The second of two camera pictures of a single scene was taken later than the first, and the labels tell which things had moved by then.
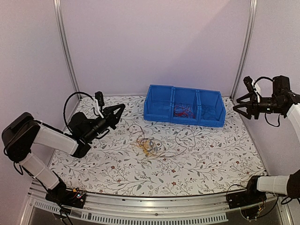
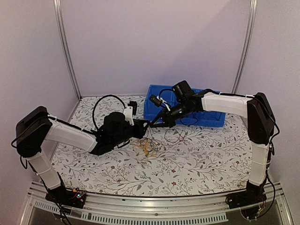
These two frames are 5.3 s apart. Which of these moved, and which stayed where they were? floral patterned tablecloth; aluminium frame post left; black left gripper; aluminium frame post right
Moved: black left gripper
Stayed: aluminium frame post right; aluminium frame post left; floral patterned tablecloth
